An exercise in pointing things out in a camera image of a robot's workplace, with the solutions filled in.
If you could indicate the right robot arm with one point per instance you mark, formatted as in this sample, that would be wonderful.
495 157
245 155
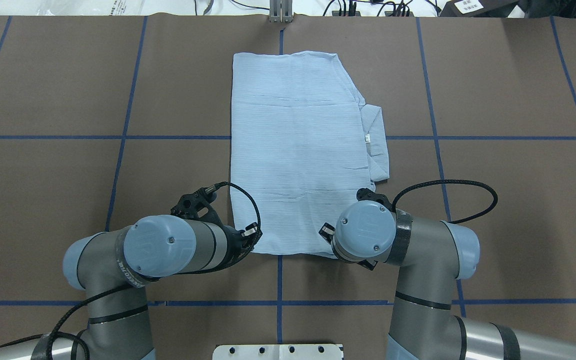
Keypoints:
430 255

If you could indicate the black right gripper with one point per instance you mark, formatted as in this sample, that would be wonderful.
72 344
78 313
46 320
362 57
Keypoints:
326 231

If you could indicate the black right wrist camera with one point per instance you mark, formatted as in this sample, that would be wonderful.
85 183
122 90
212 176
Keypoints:
366 194

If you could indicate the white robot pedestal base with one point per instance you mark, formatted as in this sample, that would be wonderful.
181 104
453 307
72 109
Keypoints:
308 351

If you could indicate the light blue button shirt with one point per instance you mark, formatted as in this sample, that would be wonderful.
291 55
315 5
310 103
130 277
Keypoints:
303 142

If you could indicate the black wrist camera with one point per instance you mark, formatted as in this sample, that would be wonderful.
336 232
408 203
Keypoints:
196 206
366 194

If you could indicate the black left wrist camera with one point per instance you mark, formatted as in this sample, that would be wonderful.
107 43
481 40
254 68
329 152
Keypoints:
196 206

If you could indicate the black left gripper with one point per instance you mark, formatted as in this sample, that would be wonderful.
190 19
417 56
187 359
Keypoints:
234 237

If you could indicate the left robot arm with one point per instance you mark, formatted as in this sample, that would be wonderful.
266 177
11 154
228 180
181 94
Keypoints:
113 268

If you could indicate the aluminium frame post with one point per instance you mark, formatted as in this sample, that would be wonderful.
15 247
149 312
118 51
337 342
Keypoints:
281 11

